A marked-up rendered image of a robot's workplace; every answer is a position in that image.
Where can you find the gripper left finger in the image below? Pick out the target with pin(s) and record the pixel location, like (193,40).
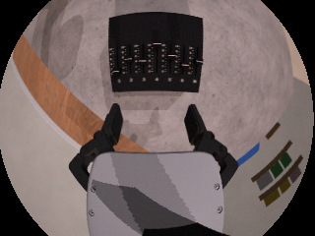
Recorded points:
(104,140)

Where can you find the black lighting desk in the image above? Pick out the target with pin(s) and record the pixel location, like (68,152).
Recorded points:
(170,41)

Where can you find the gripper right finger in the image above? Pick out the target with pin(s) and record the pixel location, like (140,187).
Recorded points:
(204,140)

